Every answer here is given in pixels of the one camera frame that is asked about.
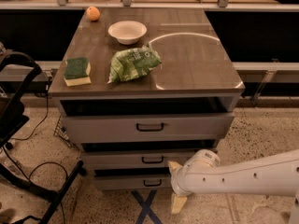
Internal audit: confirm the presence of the grey drawer cabinet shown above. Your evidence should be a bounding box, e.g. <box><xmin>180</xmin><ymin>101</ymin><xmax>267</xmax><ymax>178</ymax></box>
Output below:
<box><xmin>50</xmin><ymin>7</ymin><xmax>244</xmax><ymax>183</ymax></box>

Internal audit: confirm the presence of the white bowl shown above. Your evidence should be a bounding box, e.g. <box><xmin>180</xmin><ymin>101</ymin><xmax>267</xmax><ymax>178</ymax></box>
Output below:
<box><xmin>108</xmin><ymin>21</ymin><xmax>147</xmax><ymax>45</ymax></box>

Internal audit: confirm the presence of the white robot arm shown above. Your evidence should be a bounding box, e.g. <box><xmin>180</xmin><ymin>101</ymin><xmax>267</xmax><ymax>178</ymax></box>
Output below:
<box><xmin>168</xmin><ymin>149</ymin><xmax>299</xmax><ymax>224</ymax></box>

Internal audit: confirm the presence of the wire basket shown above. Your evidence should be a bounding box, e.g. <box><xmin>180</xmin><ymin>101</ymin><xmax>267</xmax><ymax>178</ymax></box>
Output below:
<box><xmin>53</xmin><ymin>118</ymin><xmax>78</xmax><ymax>149</ymax></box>

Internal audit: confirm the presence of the black floor cable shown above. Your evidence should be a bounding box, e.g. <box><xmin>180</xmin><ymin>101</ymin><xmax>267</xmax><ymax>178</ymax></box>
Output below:
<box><xmin>0</xmin><ymin>81</ymin><xmax>69</xmax><ymax>224</ymax></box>

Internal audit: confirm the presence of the green yellow sponge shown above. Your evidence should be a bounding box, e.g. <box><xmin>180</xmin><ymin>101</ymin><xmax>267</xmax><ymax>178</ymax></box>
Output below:
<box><xmin>64</xmin><ymin>57</ymin><xmax>92</xmax><ymax>87</ymax></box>

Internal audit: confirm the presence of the green chip bag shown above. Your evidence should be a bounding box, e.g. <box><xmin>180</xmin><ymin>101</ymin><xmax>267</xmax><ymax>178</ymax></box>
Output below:
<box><xmin>108</xmin><ymin>45</ymin><xmax>162</xmax><ymax>83</ymax></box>

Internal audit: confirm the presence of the blue tape cross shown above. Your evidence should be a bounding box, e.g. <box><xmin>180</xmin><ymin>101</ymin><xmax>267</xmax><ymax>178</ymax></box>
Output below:
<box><xmin>132</xmin><ymin>189</ymin><xmax>163</xmax><ymax>224</ymax></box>

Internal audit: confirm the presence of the black chair frame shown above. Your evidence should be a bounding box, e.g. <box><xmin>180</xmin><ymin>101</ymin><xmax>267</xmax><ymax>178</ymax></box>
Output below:
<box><xmin>0</xmin><ymin>49</ymin><xmax>83</xmax><ymax>224</ymax></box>

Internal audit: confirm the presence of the grey drawer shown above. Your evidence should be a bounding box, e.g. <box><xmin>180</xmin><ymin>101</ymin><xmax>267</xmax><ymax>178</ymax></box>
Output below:
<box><xmin>80</xmin><ymin>139</ymin><xmax>219</xmax><ymax>170</ymax></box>
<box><xmin>94</xmin><ymin>167</ymin><xmax>171</xmax><ymax>190</ymax></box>
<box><xmin>59</xmin><ymin>97</ymin><xmax>235</xmax><ymax>144</ymax></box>

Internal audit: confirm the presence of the grey top drawer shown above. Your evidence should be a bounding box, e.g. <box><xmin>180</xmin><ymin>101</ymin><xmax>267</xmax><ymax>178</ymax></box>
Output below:
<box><xmin>59</xmin><ymin>97</ymin><xmax>235</xmax><ymax>144</ymax></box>

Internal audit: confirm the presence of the orange fruit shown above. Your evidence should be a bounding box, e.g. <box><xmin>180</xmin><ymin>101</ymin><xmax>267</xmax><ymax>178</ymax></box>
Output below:
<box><xmin>86</xmin><ymin>7</ymin><xmax>100</xmax><ymax>21</ymax></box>

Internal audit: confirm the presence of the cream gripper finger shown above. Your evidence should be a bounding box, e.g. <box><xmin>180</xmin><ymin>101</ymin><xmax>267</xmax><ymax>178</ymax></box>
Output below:
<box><xmin>168</xmin><ymin>161</ymin><xmax>182</xmax><ymax>174</ymax></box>
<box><xmin>171</xmin><ymin>193</ymin><xmax>188</xmax><ymax>215</ymax></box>

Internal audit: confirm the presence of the grey bottom drawer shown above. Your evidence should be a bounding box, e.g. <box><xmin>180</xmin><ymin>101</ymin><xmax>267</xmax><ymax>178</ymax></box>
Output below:
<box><xmin>94</xmin><ymin>167</ymin><xmax>171</xmax><ymax>190</ymax></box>

